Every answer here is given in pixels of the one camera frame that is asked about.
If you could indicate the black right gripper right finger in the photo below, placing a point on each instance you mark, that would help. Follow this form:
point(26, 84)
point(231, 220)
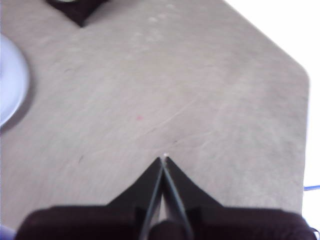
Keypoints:
point(225, 222)

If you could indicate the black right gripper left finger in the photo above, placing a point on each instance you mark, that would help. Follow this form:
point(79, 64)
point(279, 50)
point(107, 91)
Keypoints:
point(112, 222)

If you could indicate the blue round plate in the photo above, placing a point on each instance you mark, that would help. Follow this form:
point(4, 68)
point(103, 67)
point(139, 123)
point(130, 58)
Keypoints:
point(11, 82)

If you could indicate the black plastic plate rack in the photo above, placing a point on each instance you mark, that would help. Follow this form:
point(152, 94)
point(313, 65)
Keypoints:
point(80, 13)

